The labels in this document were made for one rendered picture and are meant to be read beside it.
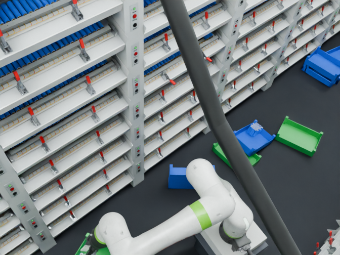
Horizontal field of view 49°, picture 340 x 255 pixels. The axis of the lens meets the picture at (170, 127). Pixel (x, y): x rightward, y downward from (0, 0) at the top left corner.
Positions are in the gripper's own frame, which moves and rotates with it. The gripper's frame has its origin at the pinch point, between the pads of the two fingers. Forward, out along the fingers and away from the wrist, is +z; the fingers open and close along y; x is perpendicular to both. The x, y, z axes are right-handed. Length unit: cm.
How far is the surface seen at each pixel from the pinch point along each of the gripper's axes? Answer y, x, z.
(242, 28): 117, -67, -68
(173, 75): 81, -27, -49
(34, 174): 33.8, 28.5, -3.4
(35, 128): 34, 36, -41
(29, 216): 21.8, 24.8, 18.3
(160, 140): 78, -46, 5
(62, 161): 41.0, 16.8, -8.1
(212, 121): -29, 27, -141
